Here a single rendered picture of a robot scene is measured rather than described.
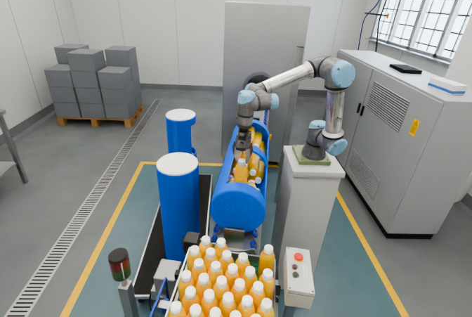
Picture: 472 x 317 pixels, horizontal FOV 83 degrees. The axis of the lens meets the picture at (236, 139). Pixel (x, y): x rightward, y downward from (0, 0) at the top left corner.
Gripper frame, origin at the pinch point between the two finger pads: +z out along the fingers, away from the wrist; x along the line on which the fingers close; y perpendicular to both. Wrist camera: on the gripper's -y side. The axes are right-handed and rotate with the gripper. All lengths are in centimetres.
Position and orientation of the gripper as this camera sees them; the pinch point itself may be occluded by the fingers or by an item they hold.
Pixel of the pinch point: (241, 161)
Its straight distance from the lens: 134.7
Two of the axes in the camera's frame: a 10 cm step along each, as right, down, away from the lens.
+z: -0.5, 8.8, 4.7
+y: 1.3, -4.6, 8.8
